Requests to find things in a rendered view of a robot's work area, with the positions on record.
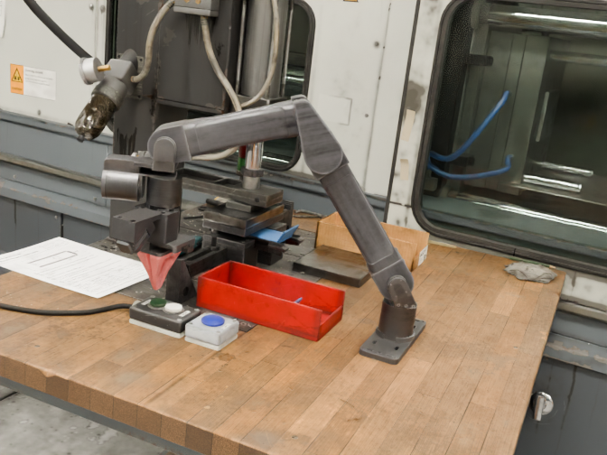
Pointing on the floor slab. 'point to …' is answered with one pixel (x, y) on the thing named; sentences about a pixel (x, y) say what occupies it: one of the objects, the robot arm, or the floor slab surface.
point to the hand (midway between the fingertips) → (157, 283)
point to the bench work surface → (297, 368)
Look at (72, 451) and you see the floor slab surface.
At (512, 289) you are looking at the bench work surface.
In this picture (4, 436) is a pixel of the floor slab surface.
